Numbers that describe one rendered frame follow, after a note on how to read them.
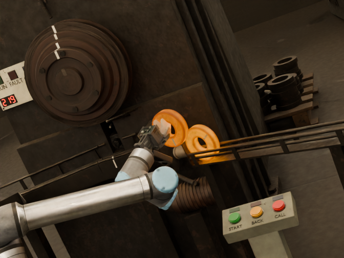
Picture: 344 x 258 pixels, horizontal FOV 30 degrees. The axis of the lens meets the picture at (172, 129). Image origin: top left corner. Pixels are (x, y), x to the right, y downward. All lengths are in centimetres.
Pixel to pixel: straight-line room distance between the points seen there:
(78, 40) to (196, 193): 81
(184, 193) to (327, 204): 91
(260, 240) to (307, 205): 131
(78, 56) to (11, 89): 51
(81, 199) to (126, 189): 15
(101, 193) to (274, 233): 57
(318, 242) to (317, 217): 24
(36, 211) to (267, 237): 75
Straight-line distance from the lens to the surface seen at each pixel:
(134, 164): 232
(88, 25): 274
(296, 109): 440
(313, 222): 323
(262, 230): 209
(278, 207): 208
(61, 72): 273
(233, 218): 211
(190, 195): 272
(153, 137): 241
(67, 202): 212
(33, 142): 313
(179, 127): 249
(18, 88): 308
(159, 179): 215
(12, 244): 223
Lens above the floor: 150
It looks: 16 degrees down
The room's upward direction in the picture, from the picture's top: 23 degrees counter-clockwise
